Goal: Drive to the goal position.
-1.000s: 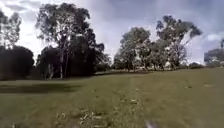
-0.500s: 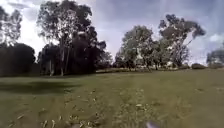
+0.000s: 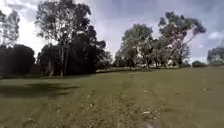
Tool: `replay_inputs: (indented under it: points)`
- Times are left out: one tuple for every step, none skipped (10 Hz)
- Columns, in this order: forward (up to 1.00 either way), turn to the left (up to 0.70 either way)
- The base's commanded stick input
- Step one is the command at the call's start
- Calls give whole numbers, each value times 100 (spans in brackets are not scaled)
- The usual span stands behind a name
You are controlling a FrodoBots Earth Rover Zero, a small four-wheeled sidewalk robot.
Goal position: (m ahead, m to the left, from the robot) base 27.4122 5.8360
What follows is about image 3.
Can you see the broad green tree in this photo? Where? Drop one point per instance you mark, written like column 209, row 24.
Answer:
column 135, row 43

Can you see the green grass field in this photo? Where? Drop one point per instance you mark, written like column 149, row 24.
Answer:
column 140, row 86

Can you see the tall dark tree cluster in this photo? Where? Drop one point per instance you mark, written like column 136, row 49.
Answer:
column 75, row 46

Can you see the tall spreading tree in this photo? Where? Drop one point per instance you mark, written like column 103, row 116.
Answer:
column 176, row 33

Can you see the robot's own part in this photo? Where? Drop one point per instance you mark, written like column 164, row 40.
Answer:
column 150, row 124

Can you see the low green bush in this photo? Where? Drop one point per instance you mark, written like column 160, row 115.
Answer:
column 198, row 63

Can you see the dark dense hedge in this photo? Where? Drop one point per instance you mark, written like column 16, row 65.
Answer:
column 18, row 60

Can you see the distant tree clump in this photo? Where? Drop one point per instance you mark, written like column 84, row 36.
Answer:
column 216, row 55

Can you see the tall thin-crowned tree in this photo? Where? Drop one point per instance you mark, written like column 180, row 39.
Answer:
column 10, row 28

